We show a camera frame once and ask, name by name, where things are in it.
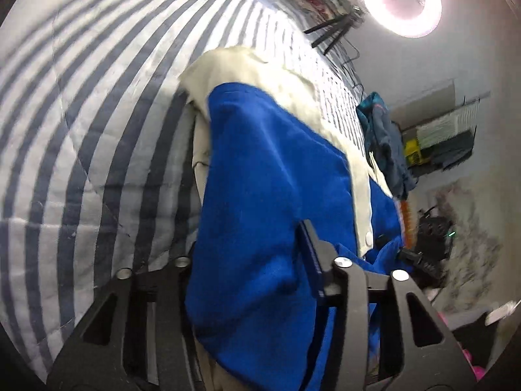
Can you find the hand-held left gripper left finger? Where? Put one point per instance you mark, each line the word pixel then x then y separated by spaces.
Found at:
pixel 175 293

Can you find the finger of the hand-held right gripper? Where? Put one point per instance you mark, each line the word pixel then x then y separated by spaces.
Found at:
pixel 419 264

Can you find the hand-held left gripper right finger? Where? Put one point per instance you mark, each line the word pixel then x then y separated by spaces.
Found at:
pixel 311 256

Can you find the beige and blue jacket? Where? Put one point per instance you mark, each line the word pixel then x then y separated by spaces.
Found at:
pixel 264 191

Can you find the dark hanging clothes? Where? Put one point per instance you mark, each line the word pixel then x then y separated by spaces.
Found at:
pixel 454 152

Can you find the black clothes rack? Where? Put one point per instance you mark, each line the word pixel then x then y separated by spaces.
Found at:
pixel 484 102

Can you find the dark blue fleece garment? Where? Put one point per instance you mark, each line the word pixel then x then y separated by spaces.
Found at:
pixel 386 142

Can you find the blue striped bed sheet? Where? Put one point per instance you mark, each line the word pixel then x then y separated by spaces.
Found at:
pixel 81 130

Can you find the black tripod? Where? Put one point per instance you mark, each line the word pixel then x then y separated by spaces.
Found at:
pixel 333 28

